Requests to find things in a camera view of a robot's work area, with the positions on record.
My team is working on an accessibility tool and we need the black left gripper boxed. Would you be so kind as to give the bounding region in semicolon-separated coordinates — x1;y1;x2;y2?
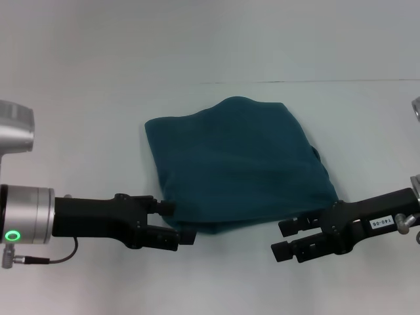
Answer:
52;193;198;253

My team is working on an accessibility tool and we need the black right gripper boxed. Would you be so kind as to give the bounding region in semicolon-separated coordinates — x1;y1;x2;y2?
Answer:
270;187;420;264

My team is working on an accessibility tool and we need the teal blue shirt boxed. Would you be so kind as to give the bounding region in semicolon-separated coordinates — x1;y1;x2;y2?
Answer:
144;95;340;236

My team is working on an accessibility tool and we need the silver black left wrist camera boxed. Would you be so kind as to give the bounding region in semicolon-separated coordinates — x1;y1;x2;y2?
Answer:
0;99;35;165

